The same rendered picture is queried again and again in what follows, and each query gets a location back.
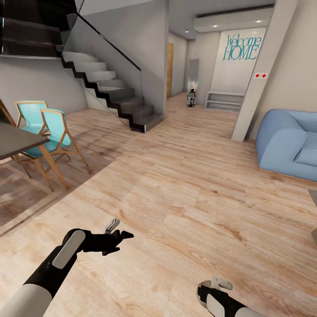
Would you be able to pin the standing mirror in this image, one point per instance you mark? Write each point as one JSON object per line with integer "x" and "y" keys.
{"x": 192, "y": 82}

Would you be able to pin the breakfast table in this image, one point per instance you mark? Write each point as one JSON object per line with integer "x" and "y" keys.
{"x": 14, "y": 140}

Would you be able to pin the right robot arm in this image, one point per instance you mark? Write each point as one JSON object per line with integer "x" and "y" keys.
{"x": 218, "y": 302}

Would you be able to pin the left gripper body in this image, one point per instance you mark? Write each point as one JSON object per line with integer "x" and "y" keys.
{"x": 109, "y": 242}

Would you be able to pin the pillar candle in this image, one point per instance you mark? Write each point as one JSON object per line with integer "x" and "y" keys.
{"x": 206, "y": 283}

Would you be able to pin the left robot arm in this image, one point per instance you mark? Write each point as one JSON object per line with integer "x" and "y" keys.
{"x": 37, "y": 293}

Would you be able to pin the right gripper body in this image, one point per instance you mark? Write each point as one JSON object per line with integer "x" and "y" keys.
{"x": 204, "y": 292}

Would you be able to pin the stairs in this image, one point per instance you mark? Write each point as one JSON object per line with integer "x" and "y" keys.
{"x": 55, "y": 29}

